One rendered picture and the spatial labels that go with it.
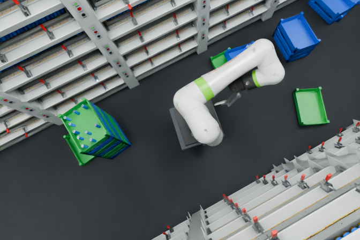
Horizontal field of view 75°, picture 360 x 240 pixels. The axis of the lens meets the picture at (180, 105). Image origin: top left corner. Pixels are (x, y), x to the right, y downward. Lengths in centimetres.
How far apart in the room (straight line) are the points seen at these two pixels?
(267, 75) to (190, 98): 39
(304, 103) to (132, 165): 153
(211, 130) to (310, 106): 135
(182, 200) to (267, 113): 99
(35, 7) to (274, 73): 113
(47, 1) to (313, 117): 199
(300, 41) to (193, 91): 139
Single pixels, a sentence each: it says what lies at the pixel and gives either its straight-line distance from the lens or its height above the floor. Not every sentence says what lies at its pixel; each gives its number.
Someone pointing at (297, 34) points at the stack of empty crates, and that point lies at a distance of 229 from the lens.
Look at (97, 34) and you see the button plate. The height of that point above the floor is 83.
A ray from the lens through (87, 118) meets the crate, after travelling 169.
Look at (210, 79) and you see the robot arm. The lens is 108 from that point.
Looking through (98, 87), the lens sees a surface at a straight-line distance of 207.
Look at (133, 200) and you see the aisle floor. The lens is 203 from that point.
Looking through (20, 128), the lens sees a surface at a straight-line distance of 231.
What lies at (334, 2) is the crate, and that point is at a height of 8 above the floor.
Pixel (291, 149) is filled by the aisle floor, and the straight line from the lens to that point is 210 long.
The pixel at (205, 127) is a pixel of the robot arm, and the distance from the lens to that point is 102.
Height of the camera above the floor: 196
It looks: 72 degrees down
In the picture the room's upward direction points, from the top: 15 degrees counter-clockwise
